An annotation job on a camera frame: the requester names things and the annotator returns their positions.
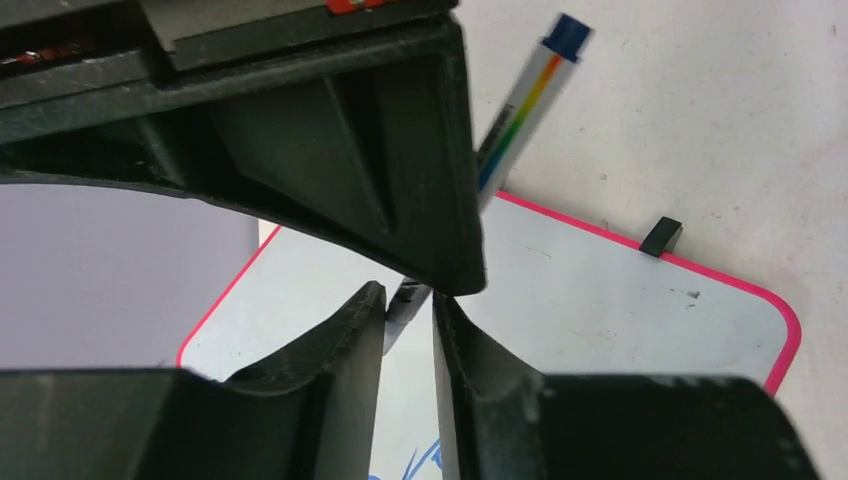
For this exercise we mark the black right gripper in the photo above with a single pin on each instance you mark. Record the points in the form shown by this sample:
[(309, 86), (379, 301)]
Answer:
[(55, 52)]

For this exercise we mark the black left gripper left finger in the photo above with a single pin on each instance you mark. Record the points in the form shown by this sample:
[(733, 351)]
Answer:
[(306, 411)]

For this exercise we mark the black whiteboard clip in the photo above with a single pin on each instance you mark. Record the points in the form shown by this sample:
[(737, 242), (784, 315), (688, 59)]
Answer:
[(662, 238)]

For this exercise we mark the white whiteboard marker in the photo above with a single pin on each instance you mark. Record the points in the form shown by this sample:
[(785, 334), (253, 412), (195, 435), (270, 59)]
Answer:
[(544, 75)]

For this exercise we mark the red-framed whiteboard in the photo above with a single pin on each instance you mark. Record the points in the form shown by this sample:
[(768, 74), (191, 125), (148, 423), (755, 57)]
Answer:
[(563, 294)]

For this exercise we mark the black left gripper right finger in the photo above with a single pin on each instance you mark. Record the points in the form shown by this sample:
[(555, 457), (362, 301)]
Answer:
[(500, 418)]

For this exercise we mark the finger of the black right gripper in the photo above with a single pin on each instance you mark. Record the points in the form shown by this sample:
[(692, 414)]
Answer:
[(365, 143)]

